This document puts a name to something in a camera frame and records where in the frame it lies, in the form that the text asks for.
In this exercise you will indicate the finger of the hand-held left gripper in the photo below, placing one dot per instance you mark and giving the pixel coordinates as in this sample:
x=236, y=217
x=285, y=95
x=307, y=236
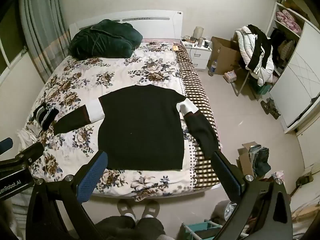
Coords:
x=5, y=146
x=31, y=152

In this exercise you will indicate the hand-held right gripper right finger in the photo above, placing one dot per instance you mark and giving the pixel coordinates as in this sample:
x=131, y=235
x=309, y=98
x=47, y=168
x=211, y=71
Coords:
x=226, y=172

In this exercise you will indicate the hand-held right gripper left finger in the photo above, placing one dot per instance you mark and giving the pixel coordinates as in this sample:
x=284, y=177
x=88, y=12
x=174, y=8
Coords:
x=93, y=177

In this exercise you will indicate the black sweater with white sleeves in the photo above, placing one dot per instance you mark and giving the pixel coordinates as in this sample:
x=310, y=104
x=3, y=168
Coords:
x=140, y=125

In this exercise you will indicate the white crumpled cloth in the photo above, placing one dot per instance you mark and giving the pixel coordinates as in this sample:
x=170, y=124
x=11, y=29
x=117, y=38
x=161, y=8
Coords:
x=26, y=136

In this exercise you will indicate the small cardboard box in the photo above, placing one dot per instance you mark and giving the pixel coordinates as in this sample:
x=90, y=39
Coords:
x=243, y=160

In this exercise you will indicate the folded blue jeans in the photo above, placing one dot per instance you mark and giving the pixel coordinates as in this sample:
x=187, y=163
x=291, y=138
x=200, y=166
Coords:
x=261, y=160

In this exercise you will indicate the striped folded garment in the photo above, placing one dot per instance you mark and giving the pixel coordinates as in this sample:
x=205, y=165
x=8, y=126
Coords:
x=46, y=116

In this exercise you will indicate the person's left grey slipper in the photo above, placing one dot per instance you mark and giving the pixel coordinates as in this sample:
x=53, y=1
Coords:
x=126, y=208

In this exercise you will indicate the person's grey slipper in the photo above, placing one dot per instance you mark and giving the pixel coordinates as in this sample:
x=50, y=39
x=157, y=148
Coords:
x=126, y=208
x=151, y=208

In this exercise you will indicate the pink cloth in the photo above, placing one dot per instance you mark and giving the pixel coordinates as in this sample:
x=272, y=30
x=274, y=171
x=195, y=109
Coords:
x=278, y=175

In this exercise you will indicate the teal and white rack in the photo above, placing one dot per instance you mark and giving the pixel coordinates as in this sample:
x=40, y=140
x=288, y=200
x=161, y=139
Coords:
x=197, y=228

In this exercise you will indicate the person's dark trousers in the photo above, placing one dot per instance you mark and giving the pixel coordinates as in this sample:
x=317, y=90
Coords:
x=130, y=230

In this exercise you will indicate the person's right grey slipper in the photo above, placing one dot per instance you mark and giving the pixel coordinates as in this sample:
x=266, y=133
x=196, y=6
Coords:
x=151, y=208

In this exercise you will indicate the dark patterned shoe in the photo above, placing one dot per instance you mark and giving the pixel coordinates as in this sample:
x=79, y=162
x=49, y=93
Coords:
x=266, y=104
x=274, y=113

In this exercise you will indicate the brown checkered blanket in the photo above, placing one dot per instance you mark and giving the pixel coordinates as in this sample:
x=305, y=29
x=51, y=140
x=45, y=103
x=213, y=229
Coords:
x=197, y=97

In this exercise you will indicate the metal folding chair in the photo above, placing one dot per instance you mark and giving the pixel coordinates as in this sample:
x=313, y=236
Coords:
x=241, y=83

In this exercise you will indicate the green plastic basin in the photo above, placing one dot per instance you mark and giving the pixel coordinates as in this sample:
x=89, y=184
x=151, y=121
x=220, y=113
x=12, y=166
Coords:
x=262, y=88

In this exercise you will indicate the pink tissue pack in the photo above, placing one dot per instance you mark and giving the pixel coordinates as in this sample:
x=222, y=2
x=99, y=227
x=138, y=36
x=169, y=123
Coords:
x=230, y=76

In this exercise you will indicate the plastic water bottle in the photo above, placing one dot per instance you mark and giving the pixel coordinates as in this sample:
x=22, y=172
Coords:
x=213, y=67

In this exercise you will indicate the window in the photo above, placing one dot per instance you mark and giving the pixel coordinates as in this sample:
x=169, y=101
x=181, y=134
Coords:
x=10, y=40

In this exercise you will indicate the white wardrobe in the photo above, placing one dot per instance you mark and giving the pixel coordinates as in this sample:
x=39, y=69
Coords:
x=297, y=85

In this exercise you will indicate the large cardboard box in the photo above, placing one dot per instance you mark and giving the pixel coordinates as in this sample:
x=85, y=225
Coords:
x=225, y=55

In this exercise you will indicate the floral bed sheet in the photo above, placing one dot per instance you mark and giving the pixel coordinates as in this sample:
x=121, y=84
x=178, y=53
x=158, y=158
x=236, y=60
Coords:
x=130, y=65

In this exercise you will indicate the white nightstand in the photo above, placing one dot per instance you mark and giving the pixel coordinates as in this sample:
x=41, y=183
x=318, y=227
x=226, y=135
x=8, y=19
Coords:
x=198, y=56

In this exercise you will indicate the striped cloth pile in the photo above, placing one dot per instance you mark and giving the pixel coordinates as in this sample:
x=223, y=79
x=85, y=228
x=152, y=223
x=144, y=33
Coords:
x=246, y=47

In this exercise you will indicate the grey pleated curtain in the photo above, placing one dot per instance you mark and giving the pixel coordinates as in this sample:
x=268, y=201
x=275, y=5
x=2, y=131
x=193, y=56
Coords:
x=42, y=25

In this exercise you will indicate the black jacket with white stripes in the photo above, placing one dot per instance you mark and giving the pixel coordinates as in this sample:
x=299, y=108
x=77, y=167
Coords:
x=260, y=47

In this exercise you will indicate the dark cup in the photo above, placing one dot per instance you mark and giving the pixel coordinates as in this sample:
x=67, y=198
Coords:
x=207, y=43

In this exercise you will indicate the yellow box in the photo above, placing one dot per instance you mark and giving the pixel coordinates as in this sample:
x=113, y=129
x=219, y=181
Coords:
x=175, y=47

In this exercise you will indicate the dark green cushion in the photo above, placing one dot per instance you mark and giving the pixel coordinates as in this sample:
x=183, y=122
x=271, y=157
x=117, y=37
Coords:
x=105, y=38

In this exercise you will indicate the brown bag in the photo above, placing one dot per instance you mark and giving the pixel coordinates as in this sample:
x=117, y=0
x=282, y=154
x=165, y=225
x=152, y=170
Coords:
x=287, y=50

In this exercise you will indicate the beige table lamp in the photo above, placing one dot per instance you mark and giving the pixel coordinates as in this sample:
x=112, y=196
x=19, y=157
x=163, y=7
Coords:
x=198, y=32

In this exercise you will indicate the pink folded quilt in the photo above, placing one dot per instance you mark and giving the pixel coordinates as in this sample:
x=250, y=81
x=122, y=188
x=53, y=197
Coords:
x=287, y=20

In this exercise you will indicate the white headboard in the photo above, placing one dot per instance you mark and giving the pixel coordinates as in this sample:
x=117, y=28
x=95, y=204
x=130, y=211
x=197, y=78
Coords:
x=155, y=23

